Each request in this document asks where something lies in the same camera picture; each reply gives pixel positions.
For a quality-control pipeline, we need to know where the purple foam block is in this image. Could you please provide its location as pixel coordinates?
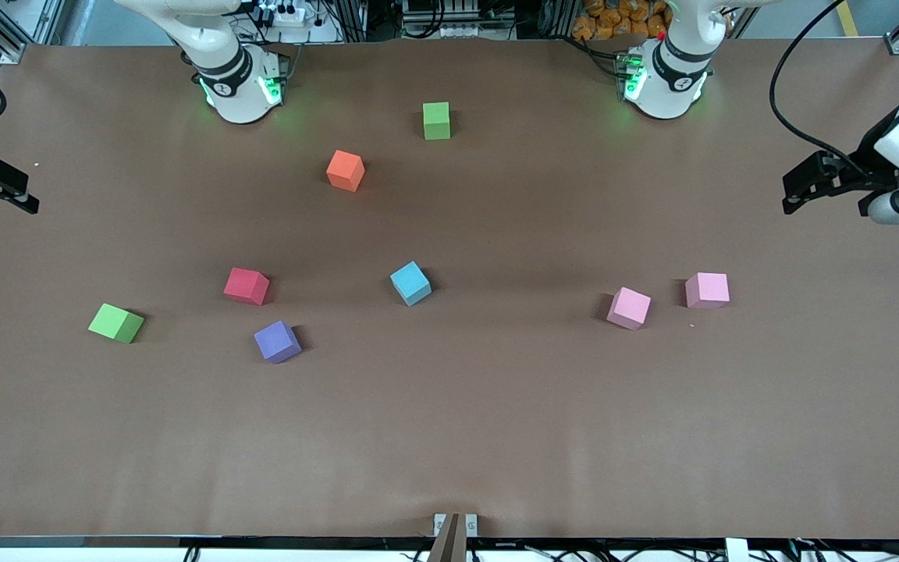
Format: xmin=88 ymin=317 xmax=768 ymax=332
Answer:
xmin=253 ymin=320 xmax=304 ymax=365

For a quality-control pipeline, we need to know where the pink foam block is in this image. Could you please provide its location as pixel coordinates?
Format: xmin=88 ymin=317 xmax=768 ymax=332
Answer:
xmin=684 ymin=272 xmax=731 ymax=310
xmin=606 ymin=286 xmax=652 ymax=332

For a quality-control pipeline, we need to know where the pile of orange objects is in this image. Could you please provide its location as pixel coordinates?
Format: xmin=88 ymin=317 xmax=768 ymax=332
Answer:
xmin=573 ymin=0 xmax=670 ymax=42

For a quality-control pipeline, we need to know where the red foam block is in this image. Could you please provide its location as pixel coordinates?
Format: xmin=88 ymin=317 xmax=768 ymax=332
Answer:
xmin=223 ymin=267 xmax=272 ymax=307

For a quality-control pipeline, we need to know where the blue foam block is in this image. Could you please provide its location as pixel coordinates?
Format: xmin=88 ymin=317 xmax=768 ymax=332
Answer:
xmin=389 ymin=261 xmax=433 ymax=308

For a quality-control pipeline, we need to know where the white power strip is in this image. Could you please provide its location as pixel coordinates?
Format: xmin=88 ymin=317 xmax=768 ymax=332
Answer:
xmin=258 ymin=3 xmax=310 ymax=25

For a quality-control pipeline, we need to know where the metal table edge bracket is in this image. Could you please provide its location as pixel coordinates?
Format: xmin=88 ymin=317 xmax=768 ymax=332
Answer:
xmin=433 ymin=512 xmax=479 ymax=539

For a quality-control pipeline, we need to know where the orange foam block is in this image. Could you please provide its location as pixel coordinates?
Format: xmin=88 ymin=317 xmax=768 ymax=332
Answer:
xmin=326 ymin=150 xmax=366 ymax=194

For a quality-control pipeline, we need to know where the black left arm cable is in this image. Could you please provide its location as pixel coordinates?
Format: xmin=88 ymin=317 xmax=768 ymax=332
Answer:
xmin=768 ymin=0 xmax=873 ymax=171

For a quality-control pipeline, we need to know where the green foam block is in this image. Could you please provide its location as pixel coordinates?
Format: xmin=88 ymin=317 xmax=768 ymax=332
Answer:
xmin=87 ymin=303 xmax=145 ymax=345
xmin=422 ymin=101 xmax=452 ymax=141

